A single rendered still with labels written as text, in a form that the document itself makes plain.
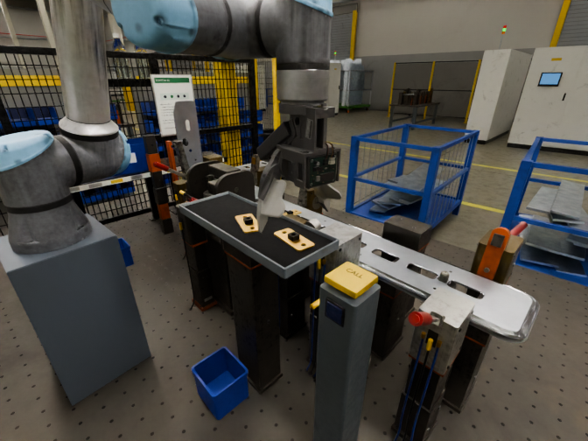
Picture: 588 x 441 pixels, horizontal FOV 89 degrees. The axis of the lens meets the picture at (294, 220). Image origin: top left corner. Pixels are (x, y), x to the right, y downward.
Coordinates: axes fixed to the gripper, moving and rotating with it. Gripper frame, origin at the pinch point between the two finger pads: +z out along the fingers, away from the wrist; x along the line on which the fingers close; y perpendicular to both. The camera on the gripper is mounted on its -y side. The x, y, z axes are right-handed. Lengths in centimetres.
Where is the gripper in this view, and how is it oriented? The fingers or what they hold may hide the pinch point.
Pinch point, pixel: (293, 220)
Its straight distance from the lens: 54.4
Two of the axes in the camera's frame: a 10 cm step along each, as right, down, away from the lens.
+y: 6.0, 3.4, -7.3
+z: 0.0, 9.0, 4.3
